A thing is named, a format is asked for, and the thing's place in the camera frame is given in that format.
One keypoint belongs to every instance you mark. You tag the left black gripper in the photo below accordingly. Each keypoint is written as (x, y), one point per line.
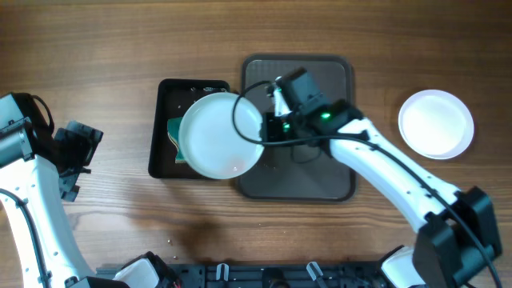
(86, 140)

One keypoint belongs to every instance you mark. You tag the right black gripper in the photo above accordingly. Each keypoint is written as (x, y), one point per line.
(268, 131)

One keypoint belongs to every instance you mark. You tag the white plate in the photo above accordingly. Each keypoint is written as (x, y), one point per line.
(436, 124)
(211, 136)

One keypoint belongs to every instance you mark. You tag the teal yellow sponge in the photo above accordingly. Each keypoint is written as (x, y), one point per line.
(173, 125)

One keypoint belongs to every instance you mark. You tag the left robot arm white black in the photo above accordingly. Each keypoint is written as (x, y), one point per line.
(39, 169)

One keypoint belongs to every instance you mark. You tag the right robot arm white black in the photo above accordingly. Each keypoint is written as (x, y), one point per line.
(457, 233)

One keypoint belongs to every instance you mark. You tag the brown serving tray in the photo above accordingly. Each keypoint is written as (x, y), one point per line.
(301, 173)

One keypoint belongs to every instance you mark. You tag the black water tray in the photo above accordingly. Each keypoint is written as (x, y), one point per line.
(175, 97)

